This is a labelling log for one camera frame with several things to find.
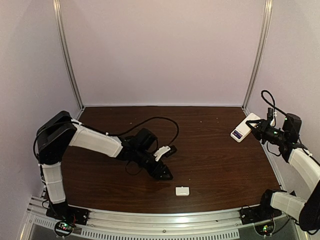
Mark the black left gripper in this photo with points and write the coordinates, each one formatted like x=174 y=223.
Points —
x=152 y=165

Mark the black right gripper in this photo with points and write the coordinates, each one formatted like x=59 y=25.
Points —
x=261 y=128

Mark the white remote control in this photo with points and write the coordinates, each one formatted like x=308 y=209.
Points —
x=243 y=128

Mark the white battery cover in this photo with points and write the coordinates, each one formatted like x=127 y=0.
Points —
x=182 y=191

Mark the purple battery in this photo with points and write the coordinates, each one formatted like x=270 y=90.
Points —
x=237 y=135

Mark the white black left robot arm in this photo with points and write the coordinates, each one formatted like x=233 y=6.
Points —
x=63 y=131

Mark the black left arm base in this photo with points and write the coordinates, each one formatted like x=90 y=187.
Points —
x=70 y=214

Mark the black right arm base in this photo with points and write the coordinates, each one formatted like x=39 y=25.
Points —
x=253 y=214

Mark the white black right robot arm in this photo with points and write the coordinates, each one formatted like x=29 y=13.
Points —
x=306 y=212

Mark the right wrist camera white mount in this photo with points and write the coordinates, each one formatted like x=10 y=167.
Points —
x=271 y=117

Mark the front aluminium rail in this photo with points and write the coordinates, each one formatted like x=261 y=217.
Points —
x=212 y=225

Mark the right aluminium frame post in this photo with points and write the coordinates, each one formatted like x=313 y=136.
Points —
x=264 y=32

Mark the aluminium frame post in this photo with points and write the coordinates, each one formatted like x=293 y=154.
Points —
x=65 y=52
x=264 y=32

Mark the left aluminium frame post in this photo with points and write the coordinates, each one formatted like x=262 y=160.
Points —
x=65 y=52

